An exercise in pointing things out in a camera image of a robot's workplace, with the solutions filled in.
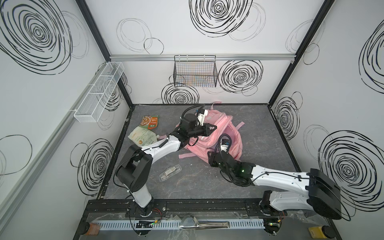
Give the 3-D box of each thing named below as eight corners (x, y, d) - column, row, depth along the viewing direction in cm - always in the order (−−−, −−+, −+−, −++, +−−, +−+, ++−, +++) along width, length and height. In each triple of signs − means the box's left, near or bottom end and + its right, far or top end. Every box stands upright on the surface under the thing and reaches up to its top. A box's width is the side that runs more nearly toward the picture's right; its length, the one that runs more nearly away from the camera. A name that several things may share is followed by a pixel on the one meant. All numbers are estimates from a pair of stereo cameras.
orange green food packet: (140, 129, 108) (139, 127, 106) (143, 117, 115) (142, 115, 113) (157, 129, 108) (156, 127, 106) (159, 117, 115) (159, 115, 113)
